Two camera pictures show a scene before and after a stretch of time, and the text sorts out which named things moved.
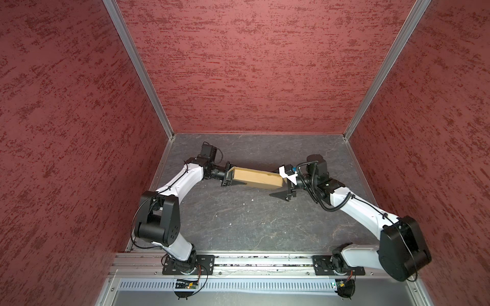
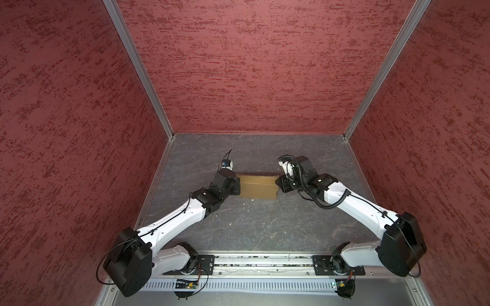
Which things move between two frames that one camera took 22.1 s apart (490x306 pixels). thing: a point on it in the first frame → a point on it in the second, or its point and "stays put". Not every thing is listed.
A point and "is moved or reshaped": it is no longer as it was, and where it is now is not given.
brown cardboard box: x=256 y=177 is moved or reshaped
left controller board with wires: x=187 y=284 stays put
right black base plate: x=323 y=266 stays put
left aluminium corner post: x=126 y=35 stays put
